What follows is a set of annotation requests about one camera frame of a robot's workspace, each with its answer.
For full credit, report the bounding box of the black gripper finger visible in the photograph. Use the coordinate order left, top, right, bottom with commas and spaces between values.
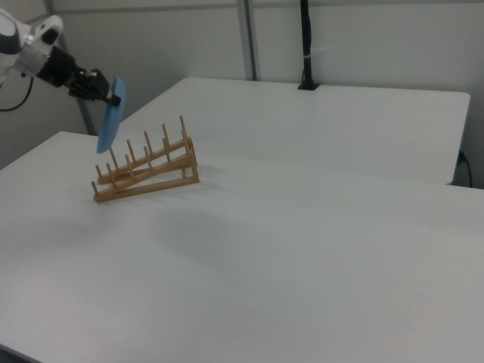
68, 79, 92, 101
85, 68, 123, 107

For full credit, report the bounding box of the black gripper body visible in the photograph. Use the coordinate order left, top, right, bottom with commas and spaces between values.
36, 46, 87, 91

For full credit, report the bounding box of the blue round plate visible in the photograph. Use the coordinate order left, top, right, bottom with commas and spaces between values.
96, 76, 127, 154

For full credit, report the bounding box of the wooden plate rack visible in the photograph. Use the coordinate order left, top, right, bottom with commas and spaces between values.
91, 115, 200, 204

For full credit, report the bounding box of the black pole with clamp base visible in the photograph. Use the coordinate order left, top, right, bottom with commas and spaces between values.
297, 0, 321, 91

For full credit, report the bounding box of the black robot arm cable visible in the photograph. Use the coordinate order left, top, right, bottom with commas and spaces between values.
0, 76, 35, 112

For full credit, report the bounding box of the black power cable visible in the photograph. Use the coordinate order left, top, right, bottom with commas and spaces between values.
457, 150, 474, 188

